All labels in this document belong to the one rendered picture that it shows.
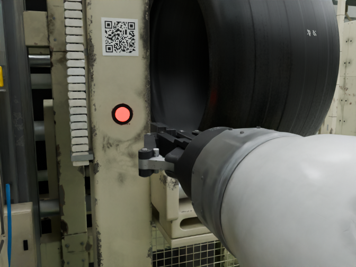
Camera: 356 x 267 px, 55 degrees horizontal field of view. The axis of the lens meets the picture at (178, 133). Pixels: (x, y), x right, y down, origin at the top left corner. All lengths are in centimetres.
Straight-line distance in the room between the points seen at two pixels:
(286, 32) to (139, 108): 33
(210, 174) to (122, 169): 55
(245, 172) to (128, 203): 61
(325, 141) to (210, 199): 8
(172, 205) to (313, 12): 46
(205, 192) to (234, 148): 3
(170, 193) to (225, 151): 46
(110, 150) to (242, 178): 57
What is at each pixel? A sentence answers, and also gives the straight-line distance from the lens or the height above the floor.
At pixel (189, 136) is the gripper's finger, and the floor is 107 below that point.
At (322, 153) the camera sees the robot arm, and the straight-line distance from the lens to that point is 16.
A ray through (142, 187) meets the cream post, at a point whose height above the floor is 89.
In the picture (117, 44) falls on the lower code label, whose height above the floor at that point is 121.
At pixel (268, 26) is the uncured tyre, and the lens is 65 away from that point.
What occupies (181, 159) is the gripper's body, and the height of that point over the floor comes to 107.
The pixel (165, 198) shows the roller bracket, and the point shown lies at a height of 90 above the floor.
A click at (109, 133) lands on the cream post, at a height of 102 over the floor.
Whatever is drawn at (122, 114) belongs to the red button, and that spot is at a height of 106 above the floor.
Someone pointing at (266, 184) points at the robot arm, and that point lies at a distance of 17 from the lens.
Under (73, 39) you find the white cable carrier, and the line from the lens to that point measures 74.
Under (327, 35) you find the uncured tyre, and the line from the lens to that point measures 74.
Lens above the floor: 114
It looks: 10 degrees down
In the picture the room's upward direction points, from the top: straight up
